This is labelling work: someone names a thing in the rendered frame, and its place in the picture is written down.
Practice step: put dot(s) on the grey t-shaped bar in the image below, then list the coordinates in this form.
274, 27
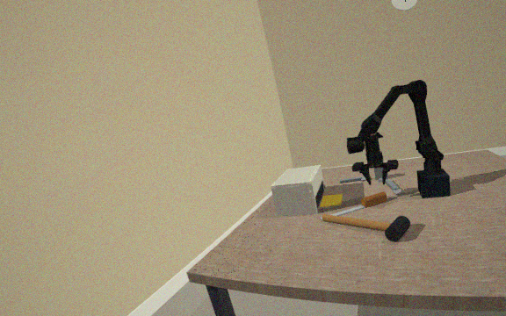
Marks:
353, 179

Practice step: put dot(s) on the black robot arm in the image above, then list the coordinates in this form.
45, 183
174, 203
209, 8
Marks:
426, 145

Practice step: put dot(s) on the mallet with wooden handle and black head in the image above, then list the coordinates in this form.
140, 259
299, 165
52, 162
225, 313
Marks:
393, 231

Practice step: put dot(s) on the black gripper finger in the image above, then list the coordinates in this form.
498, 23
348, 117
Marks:
384, 176
367, 175

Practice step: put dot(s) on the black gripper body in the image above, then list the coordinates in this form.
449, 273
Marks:
374, 161

